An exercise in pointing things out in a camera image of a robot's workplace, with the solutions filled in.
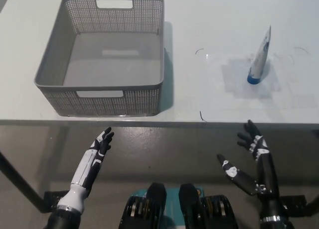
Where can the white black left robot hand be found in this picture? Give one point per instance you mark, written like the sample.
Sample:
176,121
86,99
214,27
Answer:
86,164

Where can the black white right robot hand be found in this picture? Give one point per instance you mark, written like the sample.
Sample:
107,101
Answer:
266,169

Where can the white shampoo tube blue cap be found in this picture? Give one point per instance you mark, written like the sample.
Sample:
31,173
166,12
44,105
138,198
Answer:
259,59

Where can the black floor plate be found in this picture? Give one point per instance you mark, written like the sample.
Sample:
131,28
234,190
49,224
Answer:
296,204
50,197

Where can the black metal table leg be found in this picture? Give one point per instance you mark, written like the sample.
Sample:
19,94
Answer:
313,200
20,179

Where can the grey perforated plastic basket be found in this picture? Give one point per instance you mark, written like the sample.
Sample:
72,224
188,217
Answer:
99,64

